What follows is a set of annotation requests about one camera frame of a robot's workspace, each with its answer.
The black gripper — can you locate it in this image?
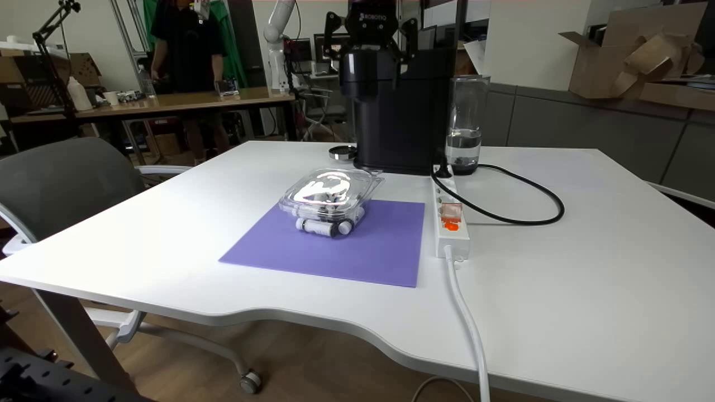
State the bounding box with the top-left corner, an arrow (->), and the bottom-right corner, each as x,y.
325,0 -> 420,59

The clear plastic clamshell container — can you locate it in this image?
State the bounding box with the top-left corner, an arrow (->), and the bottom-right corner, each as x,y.
278,166 -> 385,240

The black coffee machine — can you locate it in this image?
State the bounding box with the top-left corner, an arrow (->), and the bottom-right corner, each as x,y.
340,42 -> 458,178

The clear water tank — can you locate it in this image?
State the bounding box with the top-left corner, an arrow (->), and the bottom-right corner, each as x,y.
442,71 -> 488,178

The person in black shirt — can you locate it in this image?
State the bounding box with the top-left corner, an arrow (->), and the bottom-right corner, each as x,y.
145,0 -> 228,95

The white power strip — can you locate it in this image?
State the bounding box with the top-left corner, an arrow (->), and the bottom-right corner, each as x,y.
430,176 -> 473,258

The white vial black cap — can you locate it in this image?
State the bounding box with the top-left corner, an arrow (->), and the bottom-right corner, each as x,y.
292,214 -> 342,239

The purple rectangular mat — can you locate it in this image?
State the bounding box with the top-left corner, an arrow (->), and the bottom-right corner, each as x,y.
218,197 -> 428,291

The wooden desk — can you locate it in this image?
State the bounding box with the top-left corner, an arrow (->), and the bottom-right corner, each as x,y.
0,85 -> 298,166

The gray cabinet row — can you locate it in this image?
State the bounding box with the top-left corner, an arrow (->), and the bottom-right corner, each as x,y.
481,81 -> 715,205

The brown cardboard box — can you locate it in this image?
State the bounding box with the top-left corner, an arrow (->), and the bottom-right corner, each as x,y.
558,0 -> 715,114

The gray office chair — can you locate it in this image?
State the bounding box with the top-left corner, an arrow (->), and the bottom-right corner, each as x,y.
0,135 -> 190,253

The white table foot with caster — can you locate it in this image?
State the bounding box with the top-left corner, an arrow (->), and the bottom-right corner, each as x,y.
88,305 -> 265,397

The gray metal table leg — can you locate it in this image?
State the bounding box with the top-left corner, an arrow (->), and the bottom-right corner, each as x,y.
30,287 -> 140,397

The black perforated breadboard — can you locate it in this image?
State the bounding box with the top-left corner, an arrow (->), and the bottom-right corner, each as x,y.
0,344 -> 145,402

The black power cable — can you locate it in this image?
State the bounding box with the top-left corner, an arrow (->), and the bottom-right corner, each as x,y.
431,163 -> 568,227

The white power strip cable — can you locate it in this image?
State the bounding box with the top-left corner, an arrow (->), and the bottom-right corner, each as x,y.
440,248 -> 496,402

